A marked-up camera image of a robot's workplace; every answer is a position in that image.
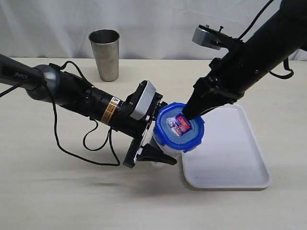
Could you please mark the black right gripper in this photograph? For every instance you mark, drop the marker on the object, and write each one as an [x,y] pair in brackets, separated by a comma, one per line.
[220,86]

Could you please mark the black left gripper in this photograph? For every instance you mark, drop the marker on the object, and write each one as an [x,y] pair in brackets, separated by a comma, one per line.
[137,129]

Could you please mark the blue plastic lid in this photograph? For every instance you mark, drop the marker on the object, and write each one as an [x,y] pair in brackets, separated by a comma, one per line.
[172,128]

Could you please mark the clear plastic container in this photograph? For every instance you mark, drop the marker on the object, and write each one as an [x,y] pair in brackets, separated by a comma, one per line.
[165,149]

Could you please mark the stainless steel cup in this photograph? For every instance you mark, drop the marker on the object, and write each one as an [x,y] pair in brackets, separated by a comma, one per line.
[105,47]

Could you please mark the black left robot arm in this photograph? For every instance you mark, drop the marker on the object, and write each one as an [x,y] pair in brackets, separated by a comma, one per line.
[51,83]

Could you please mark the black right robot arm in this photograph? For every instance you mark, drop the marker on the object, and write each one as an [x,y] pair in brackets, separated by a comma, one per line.
[247,62]

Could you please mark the white plastic tray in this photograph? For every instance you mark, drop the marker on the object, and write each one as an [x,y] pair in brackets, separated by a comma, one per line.
[229,156]

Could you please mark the white backdrop cloth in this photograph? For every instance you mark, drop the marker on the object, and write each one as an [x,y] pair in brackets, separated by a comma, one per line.
[149,29]

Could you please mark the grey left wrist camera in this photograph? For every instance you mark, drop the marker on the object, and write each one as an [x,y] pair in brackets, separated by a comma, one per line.
[143,103]

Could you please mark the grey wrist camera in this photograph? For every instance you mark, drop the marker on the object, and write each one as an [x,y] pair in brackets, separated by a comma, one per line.
[143,103]
[205,36]

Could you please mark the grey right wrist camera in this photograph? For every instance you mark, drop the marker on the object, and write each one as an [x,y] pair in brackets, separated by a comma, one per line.
[205,36]

